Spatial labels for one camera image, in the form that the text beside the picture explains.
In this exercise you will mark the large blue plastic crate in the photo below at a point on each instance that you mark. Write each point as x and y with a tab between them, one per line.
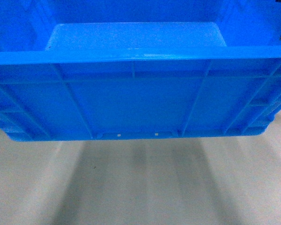
136	69

